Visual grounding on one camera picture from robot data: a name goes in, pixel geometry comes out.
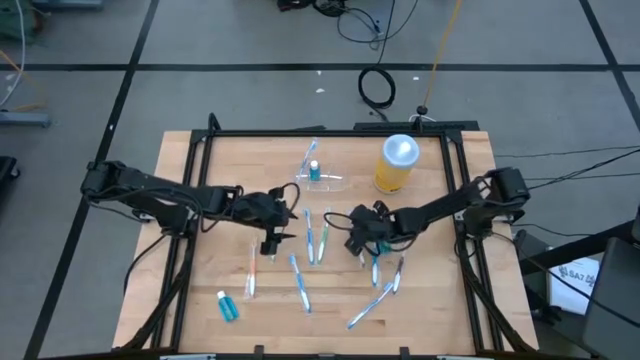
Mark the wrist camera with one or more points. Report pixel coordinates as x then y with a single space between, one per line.
354 245
270 244

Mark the black floor equipment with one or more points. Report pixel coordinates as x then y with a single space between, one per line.
325 6

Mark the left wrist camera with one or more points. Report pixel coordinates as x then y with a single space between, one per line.
270 244

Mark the black case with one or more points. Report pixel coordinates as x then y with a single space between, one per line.
615 310

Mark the clear plastic toothbrush holder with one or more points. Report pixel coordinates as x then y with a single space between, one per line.
330 184

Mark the white printed paper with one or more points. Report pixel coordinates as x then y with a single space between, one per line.
575 295

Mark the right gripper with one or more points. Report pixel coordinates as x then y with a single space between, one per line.
370 222

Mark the black power strip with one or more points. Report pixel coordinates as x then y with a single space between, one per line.
415 125

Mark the dark purple toothbrush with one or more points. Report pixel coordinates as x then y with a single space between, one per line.
398 277

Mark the grey stand foot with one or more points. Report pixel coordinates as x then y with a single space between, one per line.
25 119

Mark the black metal beam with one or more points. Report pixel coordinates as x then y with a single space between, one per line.
575 250

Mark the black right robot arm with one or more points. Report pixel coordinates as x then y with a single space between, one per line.
450 202

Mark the green white toothbrush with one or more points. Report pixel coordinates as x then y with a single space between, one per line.
323 240

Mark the black aluminium table frame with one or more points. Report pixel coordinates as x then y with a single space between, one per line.
325 133

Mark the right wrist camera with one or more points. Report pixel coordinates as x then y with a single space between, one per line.
354 245

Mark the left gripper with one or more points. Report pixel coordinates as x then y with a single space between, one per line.
260 209

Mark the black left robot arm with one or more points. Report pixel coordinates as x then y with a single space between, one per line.
150 182

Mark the yellow-label wipes canister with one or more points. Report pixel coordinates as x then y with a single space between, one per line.
395 170

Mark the orange white toothbrush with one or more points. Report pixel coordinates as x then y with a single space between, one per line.
252 275

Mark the green crate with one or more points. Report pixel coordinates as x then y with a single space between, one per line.
17 20

